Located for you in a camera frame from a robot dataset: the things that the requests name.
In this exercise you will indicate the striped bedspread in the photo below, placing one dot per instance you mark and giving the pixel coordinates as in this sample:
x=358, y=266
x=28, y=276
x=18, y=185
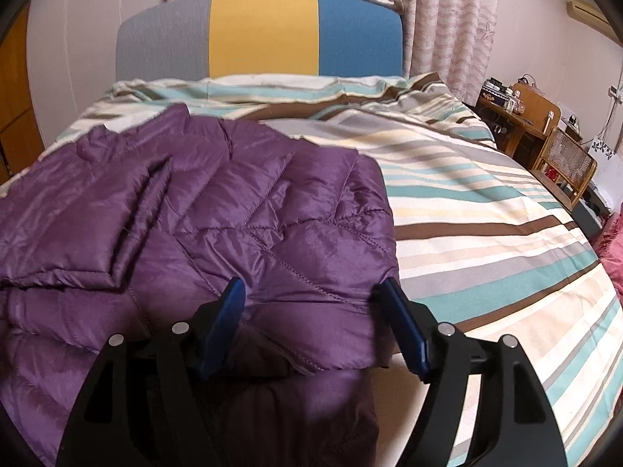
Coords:
x=486, y=233

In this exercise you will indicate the wall air conditioner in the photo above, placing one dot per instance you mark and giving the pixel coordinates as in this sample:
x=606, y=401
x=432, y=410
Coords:
x=586, y=14

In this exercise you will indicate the purple quilted jacket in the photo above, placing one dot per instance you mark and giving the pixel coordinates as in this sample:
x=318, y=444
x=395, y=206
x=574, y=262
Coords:
x=243, y=204

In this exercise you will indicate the grey yellow blue headboard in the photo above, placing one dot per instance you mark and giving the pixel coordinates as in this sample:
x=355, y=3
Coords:
x=263, y=34

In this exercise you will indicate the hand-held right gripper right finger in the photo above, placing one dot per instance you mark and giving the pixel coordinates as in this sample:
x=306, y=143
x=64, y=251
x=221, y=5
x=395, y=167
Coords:
x=409, y=331

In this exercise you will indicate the clutter of desk items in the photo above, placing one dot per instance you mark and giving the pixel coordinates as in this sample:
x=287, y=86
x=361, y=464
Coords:
x=496, y=92

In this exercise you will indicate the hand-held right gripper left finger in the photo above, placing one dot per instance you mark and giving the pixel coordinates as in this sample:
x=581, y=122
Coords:
x=221, y=331

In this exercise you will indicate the wooden bedside shelf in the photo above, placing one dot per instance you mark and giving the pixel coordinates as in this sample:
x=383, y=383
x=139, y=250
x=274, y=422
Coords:
x=569, y=160

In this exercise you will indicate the white floral bag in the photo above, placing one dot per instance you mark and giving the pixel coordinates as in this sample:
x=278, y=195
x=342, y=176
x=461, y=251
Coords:
x=606, y=160

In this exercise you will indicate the orange wooden wardrobe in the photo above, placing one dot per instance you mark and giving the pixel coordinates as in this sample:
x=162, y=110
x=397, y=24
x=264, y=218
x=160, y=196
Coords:
x=14, y=107

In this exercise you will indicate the wooden desk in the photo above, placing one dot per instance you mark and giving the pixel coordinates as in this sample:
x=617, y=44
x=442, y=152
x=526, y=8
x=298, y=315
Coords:
x=511, y=131

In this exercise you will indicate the pink cloth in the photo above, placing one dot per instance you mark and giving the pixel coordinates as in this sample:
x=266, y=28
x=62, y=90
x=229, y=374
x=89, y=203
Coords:
x=613, y=253

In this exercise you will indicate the pale patterned curtain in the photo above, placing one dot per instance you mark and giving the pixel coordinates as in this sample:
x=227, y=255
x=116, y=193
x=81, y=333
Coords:
x=448, y=34

